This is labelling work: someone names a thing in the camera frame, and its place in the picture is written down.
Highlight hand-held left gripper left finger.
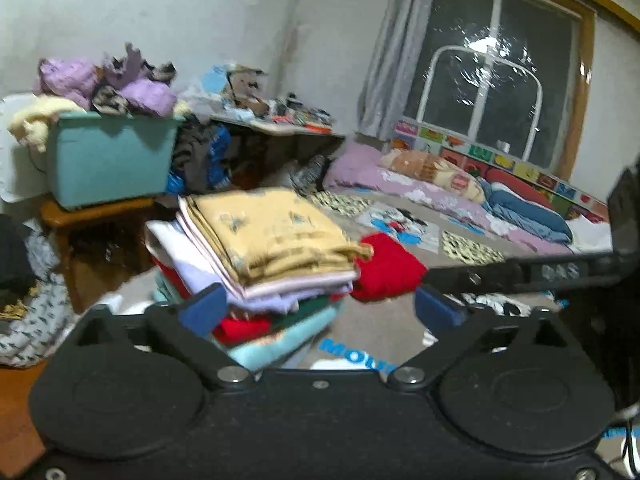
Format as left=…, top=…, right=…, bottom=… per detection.
left=62, top=282, right=256, bottom=392

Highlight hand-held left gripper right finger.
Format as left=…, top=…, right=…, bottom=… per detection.
left=387, top=284, right=583, bottom=392

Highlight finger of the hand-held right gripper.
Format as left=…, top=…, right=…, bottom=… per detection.
left=426, top=259, right=526, bottom=297

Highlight yellow printed garment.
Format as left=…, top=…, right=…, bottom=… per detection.
left=185, top=187, right=375, bottom=287

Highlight low stack of folded clothes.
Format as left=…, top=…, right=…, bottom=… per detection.
left=144, top=197, right=362, bottom=372

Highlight dark crumpled clothes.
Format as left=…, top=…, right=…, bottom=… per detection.
left=169, top=117, right=216, bottom=196

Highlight white crumpled garment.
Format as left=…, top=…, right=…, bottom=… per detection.
left=567, top=216, right=615, bottom=255

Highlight red folded garment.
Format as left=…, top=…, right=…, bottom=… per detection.
left=351, top=232, right=430, bottom=303

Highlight grey cartoon printed blanket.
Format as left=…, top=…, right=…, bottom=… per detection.
left=90, top=187, right=618, bottom=376

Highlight blue folded quilt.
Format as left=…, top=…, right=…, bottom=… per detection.
left=479, top=180, right=575, bottom=247

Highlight red pillow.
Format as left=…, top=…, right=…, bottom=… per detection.
left=486, top=167, right=558, bottom=208

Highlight tan printed pillow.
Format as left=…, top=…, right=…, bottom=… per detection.
left=379, top=149, right=487, bottom=205

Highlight colourful printed headboard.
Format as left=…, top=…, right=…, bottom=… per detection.
left=390, top=119, right=611, bottom=223

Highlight blue bag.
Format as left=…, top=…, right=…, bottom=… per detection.
left=205, top=125, right=233, bottom=191

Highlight wooden stool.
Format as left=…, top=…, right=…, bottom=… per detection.
left=39, top=196, right=158, bottom=313

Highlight purple printed bed sheet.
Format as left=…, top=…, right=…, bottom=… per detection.
left=322, top=140, right=576, bottom=257

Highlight white patterned cloth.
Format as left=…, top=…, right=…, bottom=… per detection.
left=0, top=220, right=81, bottom=368

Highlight dark desk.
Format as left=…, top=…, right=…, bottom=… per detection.
left=209, top=112, right=347, bottom=191

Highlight grey patterned cloth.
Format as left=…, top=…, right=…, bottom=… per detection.
left=290, top=154, right=329, bottom=197

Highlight teal plastic bin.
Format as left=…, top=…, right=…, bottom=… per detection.
left=46, top=111, right=187, bottom=211

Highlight window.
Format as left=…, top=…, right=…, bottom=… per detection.
left=402, top=0, right=598, bottom=183

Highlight black bag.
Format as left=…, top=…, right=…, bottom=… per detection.
left=0, top=214, right=40, bottom=306

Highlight pile of small desk items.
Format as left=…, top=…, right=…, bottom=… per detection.
left=270, top=92, right=335, bottom=135

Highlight cardboard box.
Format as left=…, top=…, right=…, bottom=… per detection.
left=227, top=67, right=271, bottom=113

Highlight crumpled plastic bags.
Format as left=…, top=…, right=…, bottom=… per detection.
left=180, top=62, right=273, bottom=123

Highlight grey curtain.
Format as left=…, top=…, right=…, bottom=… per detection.
left=356, top=0, right=442, bottom=142

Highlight cream fleece cloth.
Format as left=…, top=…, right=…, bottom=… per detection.
left=7, top=94, right=88, bottom=155

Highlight heap of purple jackets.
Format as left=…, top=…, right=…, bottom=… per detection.
left=34, top=42, right=180, bottom=117

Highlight white tube frame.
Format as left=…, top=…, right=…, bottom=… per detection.
left=416, top=45, right=544, bottom=161

